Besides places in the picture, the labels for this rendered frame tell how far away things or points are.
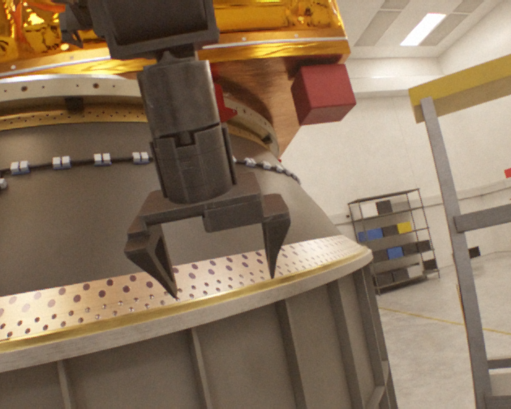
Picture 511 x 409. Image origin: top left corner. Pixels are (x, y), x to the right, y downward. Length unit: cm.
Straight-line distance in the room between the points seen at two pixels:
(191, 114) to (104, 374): 43
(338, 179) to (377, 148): 125
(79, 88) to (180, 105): 66
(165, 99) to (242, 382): 51
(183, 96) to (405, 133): 813
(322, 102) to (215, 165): 76
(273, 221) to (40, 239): 48
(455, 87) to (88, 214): 79
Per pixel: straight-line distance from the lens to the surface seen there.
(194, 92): 25
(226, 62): 97
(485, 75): 84
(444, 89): 82
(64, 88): 90
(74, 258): 62
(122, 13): 26
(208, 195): 26
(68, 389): 55
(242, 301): 57
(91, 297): 57
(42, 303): 59
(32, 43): 107
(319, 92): 102
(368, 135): 777
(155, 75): 25
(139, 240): 30
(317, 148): 714
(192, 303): 54
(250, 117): 114
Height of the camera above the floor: 123
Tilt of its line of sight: 7 degrees up
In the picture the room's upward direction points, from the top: 12 degrees counter-clockwise
